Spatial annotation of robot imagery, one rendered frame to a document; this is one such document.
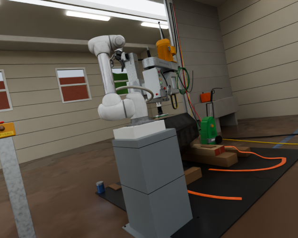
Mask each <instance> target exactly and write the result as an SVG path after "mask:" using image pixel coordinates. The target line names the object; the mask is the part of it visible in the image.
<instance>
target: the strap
mask: <svg viewBox="0 0 298 238"><path fill-rule="evenodd" d="M225 147H234V146H225ZM234 148H236V147H234ZM238 151H239V150H238ZM239 152H241V153H253V152H242V151H239ZM253 154H256V153H253ZM256 155H258V154H256ZM258 156H260V155H258ZM260 157H262V156H260ZM262 158H265V159H282V162H281V163H280V164H278V165H276V166H273V167H269V168H264V169H255V170H219V169H208V170H217V171H258V170H269V169H274V168H277V167H279V166H281V165H283V164H285V163H286V158H284V157H277V158H266V157H262ZM187 191H188V193H190V194H194V195H198V196H204V197H210V198H217V199H227V200H242V198H241V197H224V196H215V195H207V194H201V193H196V192H193V191H190V190H187Z"/></svg>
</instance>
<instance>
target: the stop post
mask: <svg viewBox="0 0 298 238"><path fill-rule="evenodd" d="M0 126H4V127H5V130H4V131H0V162H1V166H2V170H3V174H4V178H5V182H6V186H7V190H8V194H9V199H10V203H11V207H12V211H13V215H14V219H15V223H16V227H17V231H18V236H19V238H36V234H35V229H34V225H33V221H32V217H31V213H30V209H29V205H28V201H27V197H26V192H25V188H24V184H23V180H22V176H21V172H20V167H19V163H18V158H17V154H16V150H15V146H14V142H13V138H12V136H15V135H16V132H15V128H14V124H13V122H10V123H0Z"/></svg>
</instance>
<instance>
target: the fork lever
mask: <svg viewBox="0 0 298 238"><path fill-rule="evenodd" d="M166 101H167V98H154V99H152V100H151V101H149V102H146V104H149V103H156V102H166Z"/></svg>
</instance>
